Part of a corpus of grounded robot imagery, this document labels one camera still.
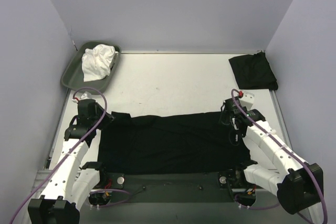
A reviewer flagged folded black t shirt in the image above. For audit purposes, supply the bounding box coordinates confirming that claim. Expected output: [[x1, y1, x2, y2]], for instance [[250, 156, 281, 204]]
[[229, 51, 278, 91]]

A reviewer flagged aluminium front rail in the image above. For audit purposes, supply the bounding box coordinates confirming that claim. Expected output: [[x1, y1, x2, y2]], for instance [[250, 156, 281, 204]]
[[31, 169, 53, 198]]

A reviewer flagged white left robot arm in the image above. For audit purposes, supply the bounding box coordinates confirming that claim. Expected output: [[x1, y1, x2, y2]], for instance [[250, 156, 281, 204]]
[[28, 99, 114, 223]]

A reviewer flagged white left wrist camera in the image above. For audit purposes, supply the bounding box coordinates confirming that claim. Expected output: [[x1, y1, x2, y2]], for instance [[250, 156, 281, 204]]
[[72, 91, 92, 103]]

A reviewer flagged crumpled white t shirt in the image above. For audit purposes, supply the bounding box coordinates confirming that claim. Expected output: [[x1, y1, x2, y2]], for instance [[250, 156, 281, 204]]
[[81, 44, 119, 82]]

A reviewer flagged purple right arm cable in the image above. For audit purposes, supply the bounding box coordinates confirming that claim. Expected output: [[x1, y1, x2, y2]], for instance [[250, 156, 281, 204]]
[[230, 88, 329, 224]]

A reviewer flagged grey plastic tray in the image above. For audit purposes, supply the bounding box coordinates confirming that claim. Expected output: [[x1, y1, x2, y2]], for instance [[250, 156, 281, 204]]
[[60, 41, 121, 93]]

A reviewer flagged black t shirt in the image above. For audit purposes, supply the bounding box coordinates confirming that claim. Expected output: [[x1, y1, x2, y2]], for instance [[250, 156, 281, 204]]
[[98, 112, 250, 175], [229, 51, 278, 91]]

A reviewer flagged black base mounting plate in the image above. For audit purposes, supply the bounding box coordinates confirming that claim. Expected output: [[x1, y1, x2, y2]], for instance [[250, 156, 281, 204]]
[[88, 169, 257, 206]]

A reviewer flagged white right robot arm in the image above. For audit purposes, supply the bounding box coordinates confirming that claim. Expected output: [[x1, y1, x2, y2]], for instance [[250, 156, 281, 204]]
[[219, 94, 325, 215]]

